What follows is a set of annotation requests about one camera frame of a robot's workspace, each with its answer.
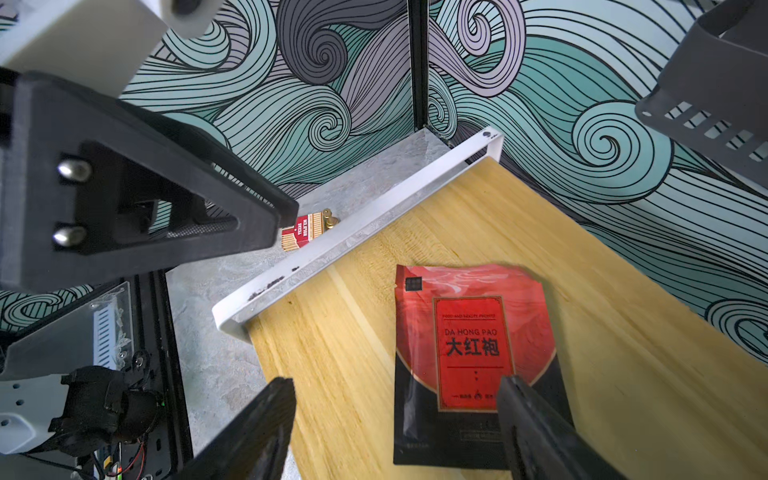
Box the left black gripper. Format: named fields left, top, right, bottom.
left=1, top=69, right=298, bottom=292

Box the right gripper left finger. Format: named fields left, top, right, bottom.
left=172, top=377, right=297, bottom=479

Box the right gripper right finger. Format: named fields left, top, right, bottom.
left=497, top=376, right=624, bottom=480

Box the red tea bag top shelf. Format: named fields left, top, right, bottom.
left=393, top=264, right=572, bottom=470

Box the white wooden two-tier shelf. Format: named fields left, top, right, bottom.
left=213, top=129, right=767, bottom=479

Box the red beige packet on floor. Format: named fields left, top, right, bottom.
left=281, top=209, right=339, bottom=252

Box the white slotted cable duct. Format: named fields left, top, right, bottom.
left=0, top=281, right=134, bottom=382

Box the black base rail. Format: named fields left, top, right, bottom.
left=130, top=270, right=193, bottom=479

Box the black perforated wall tray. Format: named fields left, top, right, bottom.
left=635, top=1, right=767, bottom=188

